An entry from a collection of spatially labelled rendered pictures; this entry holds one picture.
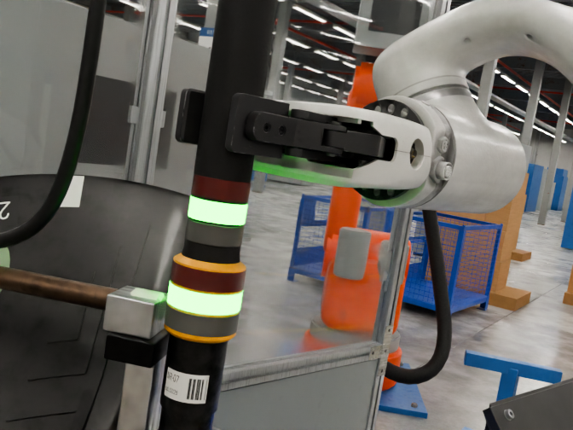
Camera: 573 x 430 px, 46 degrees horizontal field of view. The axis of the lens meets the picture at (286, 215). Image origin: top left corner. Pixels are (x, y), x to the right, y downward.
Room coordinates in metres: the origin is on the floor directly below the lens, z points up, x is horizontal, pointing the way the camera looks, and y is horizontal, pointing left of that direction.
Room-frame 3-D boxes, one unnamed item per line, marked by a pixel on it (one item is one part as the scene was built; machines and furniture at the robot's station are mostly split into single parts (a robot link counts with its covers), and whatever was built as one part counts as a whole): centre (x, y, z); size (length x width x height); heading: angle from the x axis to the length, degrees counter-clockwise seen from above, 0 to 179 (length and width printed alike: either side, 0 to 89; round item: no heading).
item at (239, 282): (0.39, 0.04, 1.42); 0.04 x 0.04 x 0.01
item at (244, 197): (0.39, 0.04, 1.47); 0.03 x 0.03 x 0.01
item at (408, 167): (0.47, -0.03, 1.50); 0.11 x 0.10 x 0.07; 137
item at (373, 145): (0.42, -0.03, 1.51); 0.08 x 0.06 x 0.01; 17
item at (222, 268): (0.39, 0.04, 1.40); 0.04 x 0.04 x 0.05
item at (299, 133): (0.38, 0.01, 1.51); 0.07 x 0.03 x 0.03; 137
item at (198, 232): (0.39, 0.04, 1.44); 0.03 x 0.03 x 0.01
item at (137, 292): (0.40, 0.07, 1.39); 0.02 x 0.02 x 0.02; 82
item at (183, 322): (0.39, 0.04, 1.39); 0.04 x 0.04 x 0.01
